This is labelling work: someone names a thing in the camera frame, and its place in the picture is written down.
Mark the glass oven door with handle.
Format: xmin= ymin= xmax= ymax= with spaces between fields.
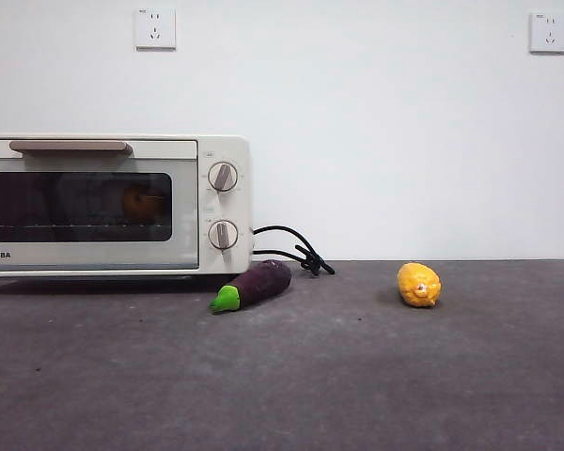
xmin=0 ymin=138 xmax=200 ymax=272

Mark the beige round oven knob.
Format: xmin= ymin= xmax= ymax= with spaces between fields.
xmin=208 ymin=162 xmax=239 ymax=194
xmin=208 ymin=219 xmax=240 ymax=252

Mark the cream white toaster oven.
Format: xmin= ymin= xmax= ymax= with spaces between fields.
xmin=0 ymin=133 xmax=253 ymax=295

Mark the purple toy eggplant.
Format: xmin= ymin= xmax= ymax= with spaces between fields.
xmin=209 ymin=259 xmax=293 ymax=315

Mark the black oven power cable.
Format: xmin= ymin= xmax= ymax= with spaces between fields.
xmin=251 ymin=225 xmax=336 ymax=277

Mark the white wall socket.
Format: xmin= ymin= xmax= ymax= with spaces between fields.
xmin=135 ymin=8 xmax=177 ymax=52
xmin=528 ymin=12 xmax=564 ymax=54

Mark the metal wire oven rack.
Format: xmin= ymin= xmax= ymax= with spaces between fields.
xmin=0 ymin=221 xmax=173 ymax=230

